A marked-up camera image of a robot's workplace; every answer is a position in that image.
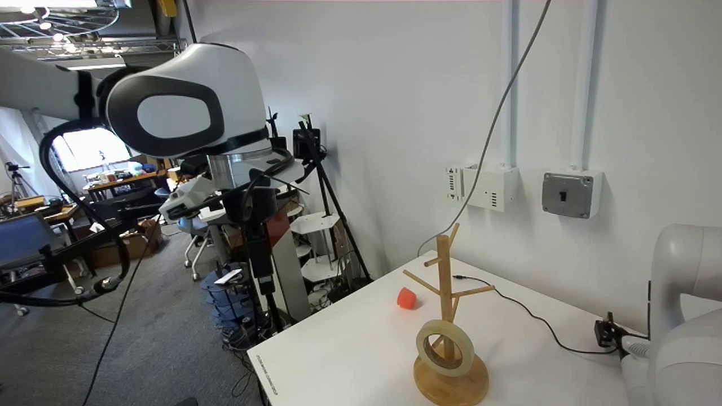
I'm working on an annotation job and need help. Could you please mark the black camera tripod rig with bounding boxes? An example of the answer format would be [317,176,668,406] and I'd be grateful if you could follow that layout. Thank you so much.
[255,110,373,285]

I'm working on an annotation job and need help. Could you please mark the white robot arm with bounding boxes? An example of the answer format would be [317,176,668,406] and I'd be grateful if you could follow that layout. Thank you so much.
[103,43,294,275]

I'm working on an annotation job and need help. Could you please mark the grey wall junction box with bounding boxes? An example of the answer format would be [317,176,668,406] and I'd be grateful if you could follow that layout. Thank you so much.
[542,171,604,220]

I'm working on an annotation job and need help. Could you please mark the black cable on table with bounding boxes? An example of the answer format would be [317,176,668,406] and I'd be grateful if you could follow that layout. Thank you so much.
[451,274,630,357]

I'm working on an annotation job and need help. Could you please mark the wooden hanger tree stand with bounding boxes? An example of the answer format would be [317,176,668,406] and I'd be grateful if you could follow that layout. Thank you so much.
[407,229,490,406]

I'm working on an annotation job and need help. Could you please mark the white wall socket box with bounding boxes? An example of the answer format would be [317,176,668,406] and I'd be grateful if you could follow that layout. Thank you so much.
[446,164,519,212]

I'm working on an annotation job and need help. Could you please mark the small orange cup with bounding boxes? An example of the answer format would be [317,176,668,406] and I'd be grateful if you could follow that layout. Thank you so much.
[397,288,418,309]

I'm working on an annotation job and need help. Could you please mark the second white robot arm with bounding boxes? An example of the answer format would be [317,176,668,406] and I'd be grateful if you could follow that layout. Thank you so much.
[620,225,722,406]

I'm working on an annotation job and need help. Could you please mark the grey hanging wall cable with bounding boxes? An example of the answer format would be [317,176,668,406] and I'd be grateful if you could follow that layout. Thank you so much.
[415,0,555,257]

